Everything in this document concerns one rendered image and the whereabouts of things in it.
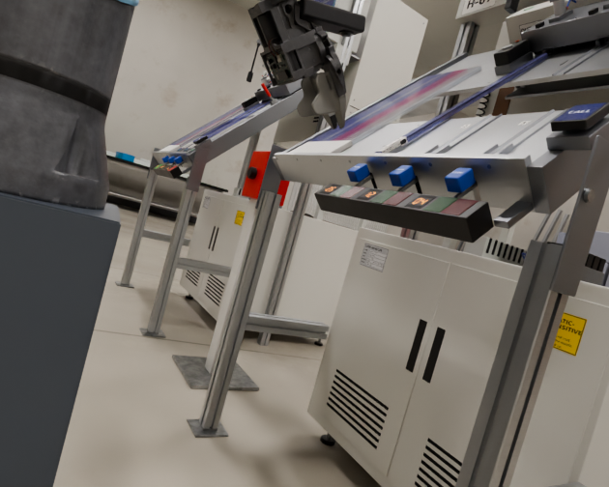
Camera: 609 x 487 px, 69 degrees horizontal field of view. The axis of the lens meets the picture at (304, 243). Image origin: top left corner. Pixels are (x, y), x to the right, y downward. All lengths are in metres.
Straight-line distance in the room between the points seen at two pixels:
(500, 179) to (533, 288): 0.14
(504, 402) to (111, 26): 0.54
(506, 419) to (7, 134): 0.54
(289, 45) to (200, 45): 8.43
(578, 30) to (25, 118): 1.00
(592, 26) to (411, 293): 0.65
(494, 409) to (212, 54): 8.78
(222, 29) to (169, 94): 1.59
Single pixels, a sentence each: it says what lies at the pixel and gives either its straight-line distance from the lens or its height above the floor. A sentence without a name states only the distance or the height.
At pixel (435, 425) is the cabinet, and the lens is 1.02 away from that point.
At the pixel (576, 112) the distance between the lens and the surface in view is 0.61.
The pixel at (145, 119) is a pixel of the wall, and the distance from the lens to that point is 8.73.
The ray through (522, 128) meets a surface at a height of 0.81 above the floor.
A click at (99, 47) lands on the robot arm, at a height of 0.68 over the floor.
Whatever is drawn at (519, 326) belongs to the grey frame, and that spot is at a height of 0.54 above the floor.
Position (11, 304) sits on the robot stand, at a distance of 0.40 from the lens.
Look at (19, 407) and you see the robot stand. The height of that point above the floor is 0.39.
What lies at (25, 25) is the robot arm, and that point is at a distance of 0.43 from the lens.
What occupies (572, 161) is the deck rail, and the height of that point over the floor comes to 0.74.
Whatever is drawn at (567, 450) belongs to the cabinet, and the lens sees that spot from 0.88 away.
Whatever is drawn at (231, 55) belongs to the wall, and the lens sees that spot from 9.19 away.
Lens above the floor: 0.59
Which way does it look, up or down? 3 degrees down
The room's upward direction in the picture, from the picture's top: 16 degrees clockwise
